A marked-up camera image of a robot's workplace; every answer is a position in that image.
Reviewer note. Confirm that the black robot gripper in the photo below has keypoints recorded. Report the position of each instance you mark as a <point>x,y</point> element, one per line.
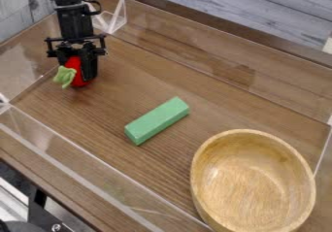
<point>77,37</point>

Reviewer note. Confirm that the red plush strawberry toy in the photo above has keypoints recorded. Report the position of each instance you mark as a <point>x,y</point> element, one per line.
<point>69,75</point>

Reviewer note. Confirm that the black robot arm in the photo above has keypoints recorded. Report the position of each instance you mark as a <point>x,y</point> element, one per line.
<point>79,47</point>

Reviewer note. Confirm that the green rectangular block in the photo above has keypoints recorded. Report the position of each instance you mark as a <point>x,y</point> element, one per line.
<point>153,122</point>

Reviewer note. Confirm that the wooden bowl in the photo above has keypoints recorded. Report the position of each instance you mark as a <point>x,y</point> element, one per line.
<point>252,184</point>

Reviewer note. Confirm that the clear acrylic table enclosure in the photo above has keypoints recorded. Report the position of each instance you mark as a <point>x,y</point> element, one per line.
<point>61,134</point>

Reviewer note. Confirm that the black table leg bracket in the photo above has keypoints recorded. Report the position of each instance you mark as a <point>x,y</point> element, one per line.
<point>39,216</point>

